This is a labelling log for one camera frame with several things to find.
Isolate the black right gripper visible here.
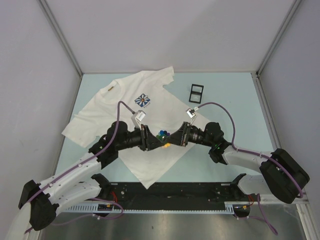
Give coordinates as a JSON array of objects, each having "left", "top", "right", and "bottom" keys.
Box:
[{"left": 163, "top": 122, "right": 214, "bottom": 148}]

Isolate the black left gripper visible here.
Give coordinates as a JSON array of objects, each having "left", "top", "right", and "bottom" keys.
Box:
[{"left": 116, "top": 124, "right": 165, "bottom": 152}]

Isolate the rainbow plush flower brooch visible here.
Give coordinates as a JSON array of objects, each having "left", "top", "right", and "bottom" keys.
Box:
[{"left": 156, "top": 130, "right": 171, "bottom": 149}]

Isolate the white t-shirt with daisy print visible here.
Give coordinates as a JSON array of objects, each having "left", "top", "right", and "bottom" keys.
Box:
[{"left": 62, "top": 66, "right": 194, "bottom": 189}]

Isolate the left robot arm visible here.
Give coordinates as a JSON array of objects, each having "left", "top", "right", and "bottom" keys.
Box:
[{"left": 5, "top": 121, "right": 170, "bottom": 240}]

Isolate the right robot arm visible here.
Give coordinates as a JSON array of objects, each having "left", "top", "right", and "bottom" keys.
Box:
[{"left": 160, "top": 122, "right": 310, "bottom": 204}]

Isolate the black open display box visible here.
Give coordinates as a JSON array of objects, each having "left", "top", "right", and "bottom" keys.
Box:
[{"left": 188, "top": 84, "right": 204, "bottom": 104}]

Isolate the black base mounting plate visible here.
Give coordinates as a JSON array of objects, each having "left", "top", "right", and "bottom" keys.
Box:
[{"left": 110, "top": 182, "right": 257, "bottom": 202}]

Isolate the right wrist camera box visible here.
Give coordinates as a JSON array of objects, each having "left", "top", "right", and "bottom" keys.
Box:
[{"left": 186, "top": 108, "right": 197, "bottom": 125}]

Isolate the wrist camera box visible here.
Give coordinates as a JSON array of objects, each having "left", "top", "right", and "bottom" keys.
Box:
[
  {"left": 131, "top": 110, "right": 146, "bottom": 128},
  {"left": 186, "top": 108, "right": 197, "bottom": 125}
]

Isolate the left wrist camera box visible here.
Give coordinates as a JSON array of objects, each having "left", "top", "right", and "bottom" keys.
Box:
[{"left": 131, "top": 110, "right": 146, "bottom": 128}]

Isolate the grey slotted cable duct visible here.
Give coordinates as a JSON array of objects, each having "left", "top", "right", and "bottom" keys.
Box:
[{"left": 64, "top": 201, "right": 234, "bottom": 215}]

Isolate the aluminium front frame rail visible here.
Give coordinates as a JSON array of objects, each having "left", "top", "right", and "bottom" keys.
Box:
[{"left": 260, "top": 194, "right": 309, "bottom": 204}]

